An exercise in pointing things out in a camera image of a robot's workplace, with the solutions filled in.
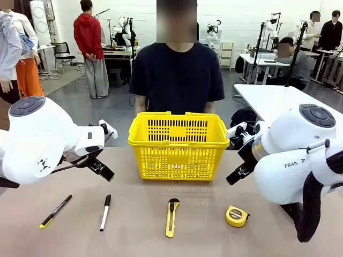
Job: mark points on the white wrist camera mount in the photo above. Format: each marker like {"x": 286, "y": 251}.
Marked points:
{"x": 110, "y": 131}
{"x": 235, "y": 131}

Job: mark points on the person's right forearm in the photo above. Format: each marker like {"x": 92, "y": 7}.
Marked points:
{"x": 140, "y": 105}

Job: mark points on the yellow plastic shopping basket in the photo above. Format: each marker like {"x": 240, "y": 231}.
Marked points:
{"x": 160, "y": 146}

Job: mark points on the white humanoid robot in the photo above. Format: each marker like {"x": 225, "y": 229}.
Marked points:
{"x": 211, "y": 29}
{"x": 122, "y": 29}
{"x": 273, "y": 32}

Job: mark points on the standing person black sweater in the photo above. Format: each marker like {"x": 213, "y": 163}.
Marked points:
{"x": 332, "y": 34}

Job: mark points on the white marker black cap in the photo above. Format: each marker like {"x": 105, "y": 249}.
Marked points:
{"x": 105, "y": 214}

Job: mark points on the yellow utility knife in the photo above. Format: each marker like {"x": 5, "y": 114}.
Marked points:
{"x": 171, "y": 219}

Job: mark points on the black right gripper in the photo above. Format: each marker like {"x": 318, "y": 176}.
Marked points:
{"x": 250, "y": 156}

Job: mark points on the person in navy t-shirt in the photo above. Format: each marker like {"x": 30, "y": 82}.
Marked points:
{"x": 177, "y": 80}

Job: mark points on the standing person white top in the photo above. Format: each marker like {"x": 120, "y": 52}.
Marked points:
{"x": 312, "y": 32}

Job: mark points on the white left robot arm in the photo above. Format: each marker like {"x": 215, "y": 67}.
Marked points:
{"x": 40, "y": 128}

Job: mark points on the black office chair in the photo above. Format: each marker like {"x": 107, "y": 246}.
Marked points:
{"x": 63, "y": 49}

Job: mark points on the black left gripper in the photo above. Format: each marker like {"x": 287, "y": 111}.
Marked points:
{"x": 88, "y": 158}

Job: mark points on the black stand post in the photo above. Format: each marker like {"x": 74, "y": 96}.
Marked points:
{"x": 132, "y": 59}

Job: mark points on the white desk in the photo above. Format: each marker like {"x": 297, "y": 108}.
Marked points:
{"x": 254, "y": 60}

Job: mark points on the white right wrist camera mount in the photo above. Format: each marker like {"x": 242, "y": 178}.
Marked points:
{"x": 235, "y": 131}

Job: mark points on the person in red hoodie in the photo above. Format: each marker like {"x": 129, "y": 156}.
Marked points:
{"x": 88, "y": 34}

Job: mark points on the large white table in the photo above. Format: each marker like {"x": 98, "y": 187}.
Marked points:
{"x": 268, "y": 99}

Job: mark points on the seated person grey sweater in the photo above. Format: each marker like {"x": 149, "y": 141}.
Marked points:
{"x": 300, "y": 67}

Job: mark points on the yellow tape measure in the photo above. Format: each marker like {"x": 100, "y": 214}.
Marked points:
{"x": 235, "y": 217}

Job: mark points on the white drawer cabinet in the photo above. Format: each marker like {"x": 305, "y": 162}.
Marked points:
{"x": 227, "y": 57}

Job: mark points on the dark stool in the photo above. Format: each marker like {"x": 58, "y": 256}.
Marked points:
{"x": 115, "y": 75}

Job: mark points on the person's left forearm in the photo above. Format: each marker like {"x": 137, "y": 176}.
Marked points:
{"x": 210, "y": 107}

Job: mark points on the person in orange trousers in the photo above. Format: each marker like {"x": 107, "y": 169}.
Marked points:
{"x": 29, "y": 77}

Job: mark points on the black yellow highlighter pen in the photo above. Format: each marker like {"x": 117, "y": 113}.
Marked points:
{"x": 56, "y": 211}

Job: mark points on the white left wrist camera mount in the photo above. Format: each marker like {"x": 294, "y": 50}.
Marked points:
{"x": 110, "y": 131}

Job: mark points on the brown top desk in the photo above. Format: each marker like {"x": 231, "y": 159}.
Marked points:
{"x": 118, "y": 53}

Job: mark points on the black tripod pole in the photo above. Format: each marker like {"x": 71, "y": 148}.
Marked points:
{"x": 296, "y": 56}
{"x": 257, "y": 57}

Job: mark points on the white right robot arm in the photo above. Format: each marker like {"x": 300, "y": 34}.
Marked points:
{"x": 289, "y": 134}

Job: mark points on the white standing air conditioner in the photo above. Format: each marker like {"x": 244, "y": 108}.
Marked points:
{"x": 40, "y": 16}

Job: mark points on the person in blue striped shirt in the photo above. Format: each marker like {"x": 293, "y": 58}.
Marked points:
{"x": 8, "y": 48}

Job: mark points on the black fabric bag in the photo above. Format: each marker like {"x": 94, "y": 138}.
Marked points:
{"x": 242, "y": 115}

